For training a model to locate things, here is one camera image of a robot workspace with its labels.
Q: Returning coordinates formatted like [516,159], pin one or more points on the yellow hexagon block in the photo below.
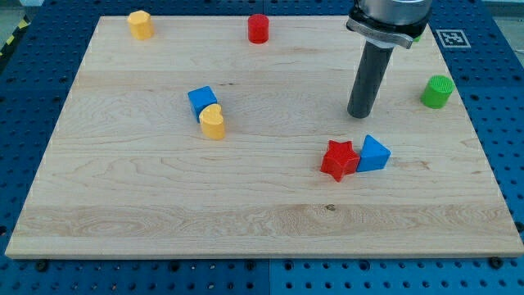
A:
[140,25]

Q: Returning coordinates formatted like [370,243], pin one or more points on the white fiducial marker tag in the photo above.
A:
[453,38]

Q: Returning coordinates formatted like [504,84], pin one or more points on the red star block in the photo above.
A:
[340,160]

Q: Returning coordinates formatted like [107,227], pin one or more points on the wooden board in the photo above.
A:
[128,174]

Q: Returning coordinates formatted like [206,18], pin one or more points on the red cylinder block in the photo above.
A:
[258,28]

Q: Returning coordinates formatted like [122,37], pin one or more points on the blue triangle block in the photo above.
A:
[373,156]

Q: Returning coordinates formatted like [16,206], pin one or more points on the green cylinder block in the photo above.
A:
[437,91]

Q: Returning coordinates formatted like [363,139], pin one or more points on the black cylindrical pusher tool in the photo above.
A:
[372,67]

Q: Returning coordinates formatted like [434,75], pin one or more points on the yellow heart block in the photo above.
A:
[212,122]

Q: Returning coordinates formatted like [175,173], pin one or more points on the blue cube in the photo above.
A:
[201,98]

